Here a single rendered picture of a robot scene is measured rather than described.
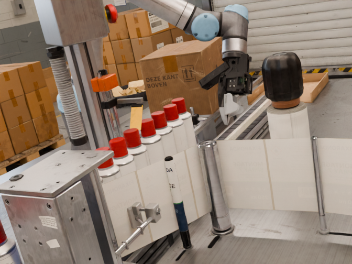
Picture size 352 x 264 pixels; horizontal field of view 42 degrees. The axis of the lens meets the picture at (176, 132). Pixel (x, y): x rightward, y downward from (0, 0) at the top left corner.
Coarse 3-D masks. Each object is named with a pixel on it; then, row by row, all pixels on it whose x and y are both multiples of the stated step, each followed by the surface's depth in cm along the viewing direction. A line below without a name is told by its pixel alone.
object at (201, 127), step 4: (260, 76) 176; (256, 80) 171; (260, 80) 174; (252, 84) 167; (256, 84) 170; (252, 88) 167; (236, 96) 155; (240, 96) 157; (216, 112) 142; (212, 116) 139; (216, 116) 141; (204, 120) 137; (208, 120) 136; (212, 120) 139; (200, 124) 134; (204, 124) 134; (208, 124) 136; (196, 128) 131; (200, 128) 132; (196, 132) 130
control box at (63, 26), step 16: (48, 0) 86; (64, 0) 86; (80, 0) 87; (96, 0) 89; (48, 16) 91; (64, 16) 87; (80, 16) 88; (96, 16) 89; (48, 32) 96; (64, 32) 87; (80, 32) 88; (96, 32) 90
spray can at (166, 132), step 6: (156, 114) 106; (162, 114) 106; (156, 120) 106; (162, 120) 107; (156, 126) 107; (162, 126) 107; (168, 126) 109; (156, 132) 107; (162, 132) 107; (168, 132) 107; (162, 138) 107; (168, 138) 107; (168, 144) 108; (174, 144) 109; (168, 150) 108; (174, 150) 109
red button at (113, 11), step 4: (108, 4) 93; (108, 8) 92; (112, 8) 92; (108, 12) 93; (112, 12) 92; (116, 12) 93; (108, 16) 93; (112, 16) 92; (116, 16) 93; (108, 20) 95; (112, 20) 93
